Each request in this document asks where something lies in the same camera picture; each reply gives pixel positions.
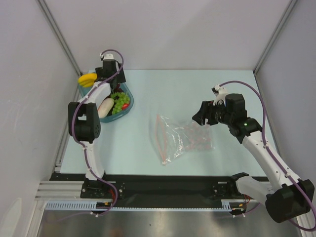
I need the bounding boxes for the green fake grapes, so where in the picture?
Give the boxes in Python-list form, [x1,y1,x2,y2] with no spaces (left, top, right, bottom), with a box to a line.
[110,92,131,115]

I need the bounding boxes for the yellow fake banana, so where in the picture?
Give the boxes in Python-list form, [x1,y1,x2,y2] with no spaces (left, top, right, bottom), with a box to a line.
[78,73,97,87]

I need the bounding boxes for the clear zip top bag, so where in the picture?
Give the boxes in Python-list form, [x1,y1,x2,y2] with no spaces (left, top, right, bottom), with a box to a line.
[149,114,214,166]

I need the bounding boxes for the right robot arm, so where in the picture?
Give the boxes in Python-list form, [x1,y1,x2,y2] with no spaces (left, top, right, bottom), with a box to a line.
[192,93,316,223]

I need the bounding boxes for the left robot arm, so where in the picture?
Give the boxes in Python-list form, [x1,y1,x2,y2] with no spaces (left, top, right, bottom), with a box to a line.
[68,53,122,181]

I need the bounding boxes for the purple fake grapes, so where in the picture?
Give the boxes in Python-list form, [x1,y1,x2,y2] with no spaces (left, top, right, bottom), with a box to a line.
[114,88,124,93]

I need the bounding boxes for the small red fake apple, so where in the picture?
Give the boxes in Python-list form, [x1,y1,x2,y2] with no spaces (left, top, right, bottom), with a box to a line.
[122,103,130,110]

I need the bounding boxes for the teal plastic bin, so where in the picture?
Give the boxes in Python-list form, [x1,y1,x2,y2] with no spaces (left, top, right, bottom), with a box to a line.
[79,83,134,123]

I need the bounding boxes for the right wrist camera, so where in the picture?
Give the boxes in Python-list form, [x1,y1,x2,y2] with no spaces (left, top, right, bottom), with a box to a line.
[212,84,229,106]

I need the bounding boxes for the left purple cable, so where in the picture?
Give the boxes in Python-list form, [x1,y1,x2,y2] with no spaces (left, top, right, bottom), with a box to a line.
[73,49,124,218]

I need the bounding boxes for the right white cable duct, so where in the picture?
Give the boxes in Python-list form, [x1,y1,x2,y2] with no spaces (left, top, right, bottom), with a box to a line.
[221,199,247,212]

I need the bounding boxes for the white cable duct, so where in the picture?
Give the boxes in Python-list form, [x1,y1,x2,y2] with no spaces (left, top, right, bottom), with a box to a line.
[45,200,112,211]
[221,199,247,212]

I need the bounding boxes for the left aluminium frame post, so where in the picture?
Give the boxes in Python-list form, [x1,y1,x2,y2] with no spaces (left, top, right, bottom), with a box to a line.
[36,0,82,76]

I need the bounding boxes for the aluminium frame post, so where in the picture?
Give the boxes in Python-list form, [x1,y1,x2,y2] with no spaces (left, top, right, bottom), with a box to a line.
[253,0,298,76]
[36,0,82,76]

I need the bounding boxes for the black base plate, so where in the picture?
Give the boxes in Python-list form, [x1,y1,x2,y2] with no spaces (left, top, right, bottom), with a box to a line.
[50,173,251,209]

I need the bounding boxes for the right aluminium frame post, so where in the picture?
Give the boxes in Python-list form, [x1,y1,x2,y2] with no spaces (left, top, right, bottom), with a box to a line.
[253,0,298,76]

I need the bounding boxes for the aluminium rail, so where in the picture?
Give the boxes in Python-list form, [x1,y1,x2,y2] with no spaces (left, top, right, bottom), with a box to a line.
[35,181,83,200]

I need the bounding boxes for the left white cable duct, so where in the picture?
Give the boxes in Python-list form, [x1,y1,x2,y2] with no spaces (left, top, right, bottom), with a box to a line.
[45,200,112,211]

